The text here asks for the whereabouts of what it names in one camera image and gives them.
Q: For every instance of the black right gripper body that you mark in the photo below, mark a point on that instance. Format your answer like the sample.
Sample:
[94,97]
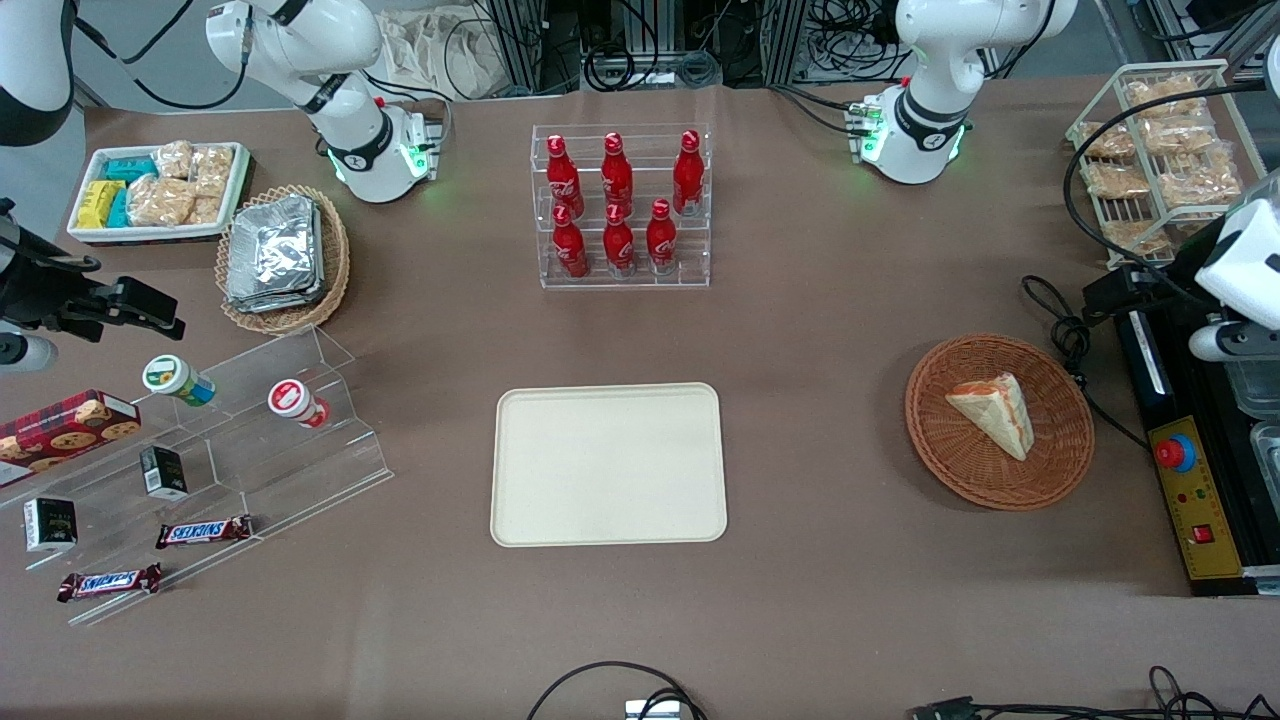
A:
[42,300]

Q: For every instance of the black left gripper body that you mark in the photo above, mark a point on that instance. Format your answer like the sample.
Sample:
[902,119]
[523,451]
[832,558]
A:
[1152,287]

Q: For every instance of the triangular sandwich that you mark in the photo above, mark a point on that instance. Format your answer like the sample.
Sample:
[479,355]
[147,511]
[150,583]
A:
[1000,415]

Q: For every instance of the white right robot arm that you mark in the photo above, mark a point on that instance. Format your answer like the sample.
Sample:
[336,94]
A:
[300,40]

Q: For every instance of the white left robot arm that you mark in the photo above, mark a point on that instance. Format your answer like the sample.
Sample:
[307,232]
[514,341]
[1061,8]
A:
[930,60]

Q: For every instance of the white rectangular snack tray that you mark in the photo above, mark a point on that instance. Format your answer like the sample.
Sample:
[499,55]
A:
[150,234]

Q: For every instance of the oval tan wicker basket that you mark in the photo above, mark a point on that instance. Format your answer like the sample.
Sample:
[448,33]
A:
[336,262]

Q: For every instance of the round brown wicker basket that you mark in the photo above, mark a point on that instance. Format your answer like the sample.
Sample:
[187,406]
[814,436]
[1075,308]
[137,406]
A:
[960,465]

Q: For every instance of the cream plastic tray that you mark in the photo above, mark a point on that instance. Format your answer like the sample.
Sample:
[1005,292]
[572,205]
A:
[600,470]

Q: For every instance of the green-lid white cup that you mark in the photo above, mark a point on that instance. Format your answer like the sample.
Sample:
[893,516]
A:
[175,378]

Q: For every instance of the clear bag of fried snacks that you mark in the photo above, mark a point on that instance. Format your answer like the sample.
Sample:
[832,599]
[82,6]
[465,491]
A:
[1165,97]
[1105,140]
[1200,182]
[1180,135]
[1118,180]
[1135,235]

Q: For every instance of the teal snack packet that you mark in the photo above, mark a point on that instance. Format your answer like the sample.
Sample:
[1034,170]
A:
[120,210]
[130,168]

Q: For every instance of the clear bag of rice crackers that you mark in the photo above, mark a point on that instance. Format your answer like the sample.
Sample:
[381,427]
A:
[160,200]
[206,210]
[212,170]
[172,160]

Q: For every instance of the yellow snack packet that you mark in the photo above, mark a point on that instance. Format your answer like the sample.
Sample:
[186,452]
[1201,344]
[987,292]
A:
[100,203]

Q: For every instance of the clear plastic container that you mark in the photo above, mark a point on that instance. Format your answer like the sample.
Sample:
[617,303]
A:
[1268,460]
[1255,390]

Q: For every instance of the silver foil pack stack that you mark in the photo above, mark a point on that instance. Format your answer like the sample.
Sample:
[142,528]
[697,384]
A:
[275,255]

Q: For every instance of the red tartan cookie box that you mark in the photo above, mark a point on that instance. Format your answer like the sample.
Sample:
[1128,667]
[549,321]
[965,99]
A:
[60,432]

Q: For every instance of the small black box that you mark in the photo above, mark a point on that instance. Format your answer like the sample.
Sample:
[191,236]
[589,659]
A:
[163,472]
[50,525]

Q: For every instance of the red-lid white cup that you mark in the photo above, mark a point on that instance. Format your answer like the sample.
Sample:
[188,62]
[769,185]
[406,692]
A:
[292,400]

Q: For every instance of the black appliance with yellow panel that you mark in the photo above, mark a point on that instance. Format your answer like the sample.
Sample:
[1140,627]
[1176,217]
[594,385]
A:
[1195,500]

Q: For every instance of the Snickers chocolate bar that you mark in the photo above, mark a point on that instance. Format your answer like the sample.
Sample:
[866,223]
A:
[205,531]
[110,582]

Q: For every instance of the clear acrylic stepped shelf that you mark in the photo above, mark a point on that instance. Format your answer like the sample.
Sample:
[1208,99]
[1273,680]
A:
[300,480]

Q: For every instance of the beige cloth bag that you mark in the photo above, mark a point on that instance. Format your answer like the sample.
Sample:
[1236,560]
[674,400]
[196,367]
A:
[440,55]

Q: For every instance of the red cola bottle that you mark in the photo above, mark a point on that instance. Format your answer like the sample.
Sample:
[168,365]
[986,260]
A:
[570,250]
[617,180]
[619,248]
[661,245]
[563,182]
[688,180]

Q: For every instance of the metal equipment rack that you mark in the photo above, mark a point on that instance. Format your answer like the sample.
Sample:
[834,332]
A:
[520,40]

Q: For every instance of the clear acrylic bottle rack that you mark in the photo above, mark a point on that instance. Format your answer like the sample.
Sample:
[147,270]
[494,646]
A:
[650,165]

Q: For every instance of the small silver device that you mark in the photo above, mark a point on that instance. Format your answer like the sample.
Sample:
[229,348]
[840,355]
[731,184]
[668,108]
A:
[650,711]

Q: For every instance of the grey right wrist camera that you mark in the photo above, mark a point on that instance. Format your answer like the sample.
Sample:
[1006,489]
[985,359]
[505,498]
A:
[25,353]

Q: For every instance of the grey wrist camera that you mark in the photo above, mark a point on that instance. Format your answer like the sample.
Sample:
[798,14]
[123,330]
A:
[25,353]
[1235,342]

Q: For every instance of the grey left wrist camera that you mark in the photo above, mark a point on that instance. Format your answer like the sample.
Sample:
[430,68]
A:
[1235,342]

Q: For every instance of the aluminium frame rail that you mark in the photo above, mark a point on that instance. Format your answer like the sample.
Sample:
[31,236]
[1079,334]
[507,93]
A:
[1240,45]

